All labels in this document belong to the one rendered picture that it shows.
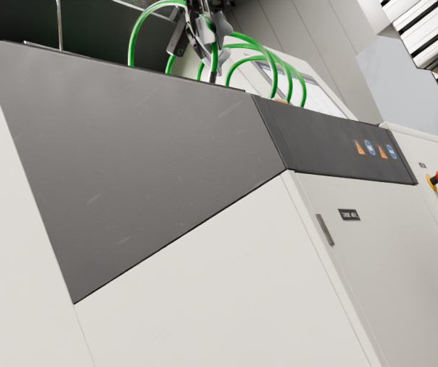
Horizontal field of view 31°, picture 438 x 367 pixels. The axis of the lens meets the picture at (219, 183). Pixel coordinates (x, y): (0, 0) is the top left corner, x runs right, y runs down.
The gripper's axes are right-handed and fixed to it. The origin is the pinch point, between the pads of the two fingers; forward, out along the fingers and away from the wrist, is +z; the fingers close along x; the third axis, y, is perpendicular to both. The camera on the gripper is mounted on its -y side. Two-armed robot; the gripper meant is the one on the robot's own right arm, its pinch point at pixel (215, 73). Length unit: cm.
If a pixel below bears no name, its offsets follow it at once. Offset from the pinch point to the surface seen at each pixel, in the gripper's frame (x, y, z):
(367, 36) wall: 241, -24, -85
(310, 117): -13.4, 21.6, 27.7
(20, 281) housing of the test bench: -35, -48, 30
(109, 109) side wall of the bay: -35.0, -8.7, 9.7
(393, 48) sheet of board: 225, -11, -65
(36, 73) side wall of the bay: -35.0, -23.1, -8.6
